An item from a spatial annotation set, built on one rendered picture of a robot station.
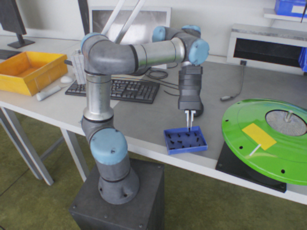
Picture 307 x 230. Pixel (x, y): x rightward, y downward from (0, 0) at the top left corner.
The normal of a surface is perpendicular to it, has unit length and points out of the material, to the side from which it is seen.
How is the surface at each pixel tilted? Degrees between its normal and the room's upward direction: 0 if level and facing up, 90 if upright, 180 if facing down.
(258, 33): 90
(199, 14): 90
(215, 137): 0
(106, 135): 5
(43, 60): 86
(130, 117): 0
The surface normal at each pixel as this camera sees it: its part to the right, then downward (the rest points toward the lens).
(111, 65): -0.07, 0.66
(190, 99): -0.07, 0.12
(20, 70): 0.93, 0.13
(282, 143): -0.14, -0.68
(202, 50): 0.55, 0.50
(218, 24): -0.40, 0.57
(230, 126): -0.45, -0.73
